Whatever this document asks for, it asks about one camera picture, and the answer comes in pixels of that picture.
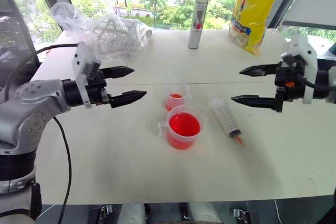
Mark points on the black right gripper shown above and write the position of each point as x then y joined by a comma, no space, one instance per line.
287,87

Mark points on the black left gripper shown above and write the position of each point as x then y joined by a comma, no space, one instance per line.
97,82

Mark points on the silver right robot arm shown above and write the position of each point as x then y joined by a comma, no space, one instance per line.
331,82

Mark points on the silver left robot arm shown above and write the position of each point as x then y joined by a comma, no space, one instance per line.
29,108

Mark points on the clear plastic syringe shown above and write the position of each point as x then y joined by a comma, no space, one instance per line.
226,119

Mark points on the small beaker with red liquid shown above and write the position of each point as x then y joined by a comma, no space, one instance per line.
175,99

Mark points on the large beaker with red liquid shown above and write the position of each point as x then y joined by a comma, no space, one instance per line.
183,129

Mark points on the yellow plastic snack bag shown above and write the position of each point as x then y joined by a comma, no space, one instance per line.
253,11

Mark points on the tall silver rectangular case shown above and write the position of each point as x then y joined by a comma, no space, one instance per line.
195,37

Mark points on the crumpled clear plastic bag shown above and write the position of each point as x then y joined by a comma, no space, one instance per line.
67,15

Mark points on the grey rounded robot leg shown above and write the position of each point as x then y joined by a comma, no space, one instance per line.
132,214
204,214

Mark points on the black stick antenna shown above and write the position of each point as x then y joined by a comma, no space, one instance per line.
36,200

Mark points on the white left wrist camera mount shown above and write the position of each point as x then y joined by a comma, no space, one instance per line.
80,61

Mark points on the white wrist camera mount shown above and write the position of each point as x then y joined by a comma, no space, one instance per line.
80,61
311,58

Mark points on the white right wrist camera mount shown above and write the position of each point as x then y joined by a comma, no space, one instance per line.
311,58

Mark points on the black metal frame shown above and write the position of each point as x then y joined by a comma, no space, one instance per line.
15,11

